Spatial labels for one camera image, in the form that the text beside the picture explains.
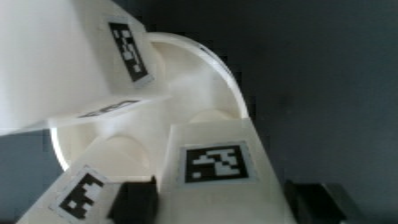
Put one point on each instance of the white round stool seat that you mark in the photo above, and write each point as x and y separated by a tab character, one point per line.
203	100

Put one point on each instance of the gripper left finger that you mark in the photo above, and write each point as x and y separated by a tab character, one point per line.
133	208

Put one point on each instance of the white stool leg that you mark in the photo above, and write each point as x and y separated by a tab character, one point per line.
80	67
219	186
76	200

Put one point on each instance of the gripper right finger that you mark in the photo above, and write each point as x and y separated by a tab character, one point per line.
322	204

